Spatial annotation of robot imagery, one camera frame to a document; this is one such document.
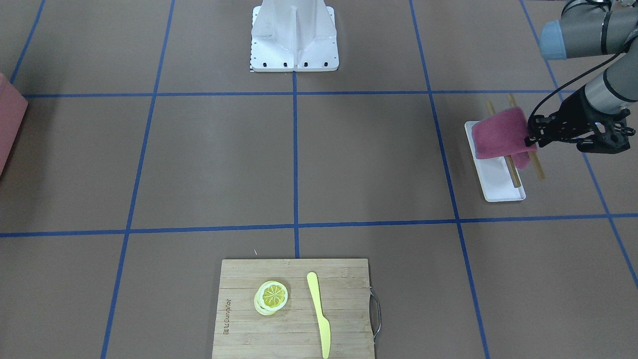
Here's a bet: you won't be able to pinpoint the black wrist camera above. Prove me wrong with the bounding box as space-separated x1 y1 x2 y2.
576 119 637 154

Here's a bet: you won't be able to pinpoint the magenta wiping cloth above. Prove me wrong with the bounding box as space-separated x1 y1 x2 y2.
471 107 537 170

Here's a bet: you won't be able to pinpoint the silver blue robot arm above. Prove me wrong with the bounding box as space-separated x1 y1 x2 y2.
525 0 638 154

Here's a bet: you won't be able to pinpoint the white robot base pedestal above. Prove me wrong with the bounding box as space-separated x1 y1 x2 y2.
249 0 339 72

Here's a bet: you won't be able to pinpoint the white rectangular tray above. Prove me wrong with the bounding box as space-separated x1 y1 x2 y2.
464 121 526 202

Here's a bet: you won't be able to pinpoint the bamboo cutting board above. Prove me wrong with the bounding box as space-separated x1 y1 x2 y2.
212 259 375 359

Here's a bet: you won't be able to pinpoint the yellow plastic knife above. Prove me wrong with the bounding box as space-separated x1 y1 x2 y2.
306 271 332 359

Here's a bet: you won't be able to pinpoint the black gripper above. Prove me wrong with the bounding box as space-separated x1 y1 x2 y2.
526 88 598 148

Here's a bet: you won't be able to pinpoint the yellow lemon slices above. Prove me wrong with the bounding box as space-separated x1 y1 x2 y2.
254 280 289 316

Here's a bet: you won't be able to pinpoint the pink plastic bin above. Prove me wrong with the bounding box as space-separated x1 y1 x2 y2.
0 74 28 173

